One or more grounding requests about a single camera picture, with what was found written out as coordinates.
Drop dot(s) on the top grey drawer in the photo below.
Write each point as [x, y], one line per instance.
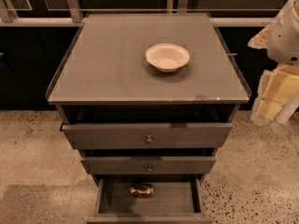
[146, 135]

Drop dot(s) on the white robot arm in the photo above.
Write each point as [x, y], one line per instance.
[283, 37]

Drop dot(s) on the grey drawer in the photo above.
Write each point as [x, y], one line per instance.
[174, 201]
[146, 135]
[147, 165]

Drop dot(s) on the bottom grey drawer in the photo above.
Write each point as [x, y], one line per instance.
[174, 201]

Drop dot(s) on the grey drawer cabinet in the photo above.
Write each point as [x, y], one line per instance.
[106, 79]

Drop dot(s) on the metal railing frame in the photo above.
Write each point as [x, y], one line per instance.
[224, 13]

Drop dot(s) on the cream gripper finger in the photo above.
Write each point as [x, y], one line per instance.
[260, 41]
[275, 89]

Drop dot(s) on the white pipe leg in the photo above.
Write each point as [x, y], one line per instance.
[288, 109]

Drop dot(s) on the middle grey drawer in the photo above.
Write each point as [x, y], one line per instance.
[147, 165]

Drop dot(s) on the white paper bowl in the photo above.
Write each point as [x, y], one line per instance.
[167, 57]

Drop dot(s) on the orange soda can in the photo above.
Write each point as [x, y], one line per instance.
[141, 190]

